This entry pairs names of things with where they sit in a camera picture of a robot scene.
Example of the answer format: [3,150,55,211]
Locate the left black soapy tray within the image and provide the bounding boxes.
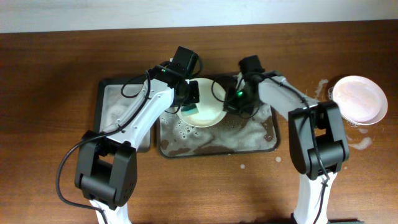
[93,77,151,153]

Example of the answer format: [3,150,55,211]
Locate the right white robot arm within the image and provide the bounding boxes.
[222,70,349,223]

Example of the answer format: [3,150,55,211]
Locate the black soapy tray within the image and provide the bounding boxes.
[93,77,151,153]
[156,105,280,159]

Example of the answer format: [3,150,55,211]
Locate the green yellow sponge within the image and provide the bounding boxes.
[180,104,199,117]

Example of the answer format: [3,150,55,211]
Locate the right black soapy tray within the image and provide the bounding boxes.
[156,105,280,159]

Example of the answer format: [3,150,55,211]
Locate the white plate with red stain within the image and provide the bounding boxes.
[331,75,389,123]

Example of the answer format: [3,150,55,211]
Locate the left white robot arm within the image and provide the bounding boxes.
[75,65,199,223]

